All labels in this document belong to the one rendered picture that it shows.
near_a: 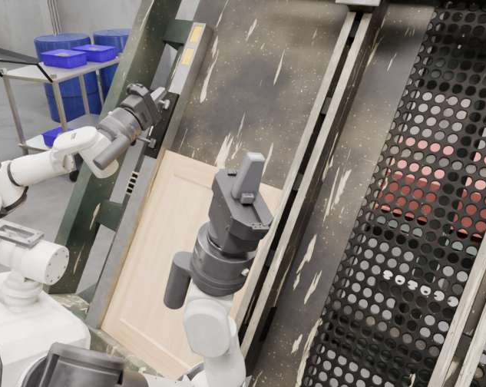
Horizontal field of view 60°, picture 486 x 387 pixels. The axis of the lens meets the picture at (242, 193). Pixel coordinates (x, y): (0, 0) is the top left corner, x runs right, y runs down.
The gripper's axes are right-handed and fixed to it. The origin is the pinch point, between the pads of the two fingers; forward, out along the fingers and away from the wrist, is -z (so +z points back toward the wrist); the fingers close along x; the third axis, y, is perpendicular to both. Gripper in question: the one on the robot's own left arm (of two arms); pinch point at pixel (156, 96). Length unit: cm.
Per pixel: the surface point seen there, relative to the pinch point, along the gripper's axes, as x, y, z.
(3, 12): 200, -868, -311
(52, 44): 128, -405, -161
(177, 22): -1.2, -21.3, -33.5
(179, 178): 20.5, 7.0, 9.2
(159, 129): 11.4, -3.7, 1.5
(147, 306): 41, 12, 40
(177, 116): 11.0, -1.6, -4.9
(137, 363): 45, 18, 53
